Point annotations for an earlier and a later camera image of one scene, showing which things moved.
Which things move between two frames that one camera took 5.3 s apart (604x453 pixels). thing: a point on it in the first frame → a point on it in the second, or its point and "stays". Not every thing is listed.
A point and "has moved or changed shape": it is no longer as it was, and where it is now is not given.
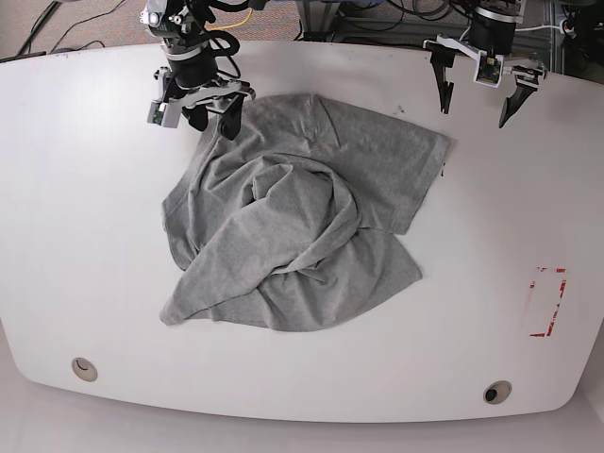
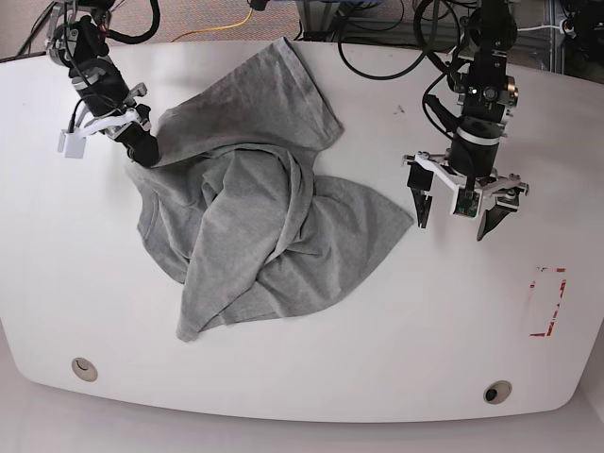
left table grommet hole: x=84 y=369 stays
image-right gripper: x=525 y=67 → x=470 y=161
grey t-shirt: x=290 y=226 has moved or changed shape
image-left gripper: x=192 y=78 → x=111 y=106
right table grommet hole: x=496 y=393 stays
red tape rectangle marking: x=562 y=286 stays
